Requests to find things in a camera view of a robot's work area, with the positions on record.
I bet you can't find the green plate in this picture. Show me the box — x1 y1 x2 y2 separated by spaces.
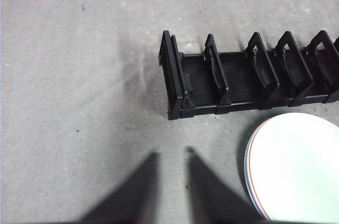
249 112 339 222

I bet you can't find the black plate rack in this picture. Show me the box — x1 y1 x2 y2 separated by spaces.
157 30 339 121

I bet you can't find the blue plate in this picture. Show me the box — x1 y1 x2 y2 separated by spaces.
244 126 263 213

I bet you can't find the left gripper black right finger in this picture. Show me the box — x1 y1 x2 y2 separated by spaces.
184 146 267 224

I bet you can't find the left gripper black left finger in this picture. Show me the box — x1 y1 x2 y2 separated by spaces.
78 151 161 224

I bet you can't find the pink plate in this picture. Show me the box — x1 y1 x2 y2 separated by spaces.
246 119 268 219

